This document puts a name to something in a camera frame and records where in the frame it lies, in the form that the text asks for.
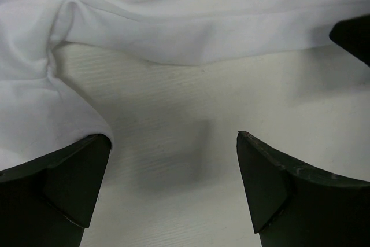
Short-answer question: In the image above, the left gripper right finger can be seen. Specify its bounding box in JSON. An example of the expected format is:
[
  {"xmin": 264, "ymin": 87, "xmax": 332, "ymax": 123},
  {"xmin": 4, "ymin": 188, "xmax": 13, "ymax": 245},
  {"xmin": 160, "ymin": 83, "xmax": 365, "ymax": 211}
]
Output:
[{"xmin": 236, "ymin": 131, "xmax": 369, "ymax": 246}]

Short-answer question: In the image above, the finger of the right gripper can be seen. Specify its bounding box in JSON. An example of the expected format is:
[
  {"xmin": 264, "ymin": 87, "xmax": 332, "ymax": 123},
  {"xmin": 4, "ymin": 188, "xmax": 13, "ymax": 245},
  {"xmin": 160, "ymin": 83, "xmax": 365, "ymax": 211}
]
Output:
[{"xmin": 329, "ymin": 15, "xmax": 370, "ymax": 67}]

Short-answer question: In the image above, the white t-shirt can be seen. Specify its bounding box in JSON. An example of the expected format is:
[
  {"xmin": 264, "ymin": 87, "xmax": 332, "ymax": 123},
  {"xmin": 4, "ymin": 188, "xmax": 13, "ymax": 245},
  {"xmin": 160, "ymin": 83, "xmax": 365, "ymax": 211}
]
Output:
[{"xmin": 1, "ymin": 0, "xmax": 369, "ymax": 169}]

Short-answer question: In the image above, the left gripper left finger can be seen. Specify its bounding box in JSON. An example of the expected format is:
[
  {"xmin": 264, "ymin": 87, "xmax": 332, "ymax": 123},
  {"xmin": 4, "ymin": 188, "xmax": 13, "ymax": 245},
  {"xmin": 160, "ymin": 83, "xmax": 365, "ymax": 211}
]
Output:
[{"xmin": 1, "ymin": 134, "xmax": 112, "ymax": 247}]

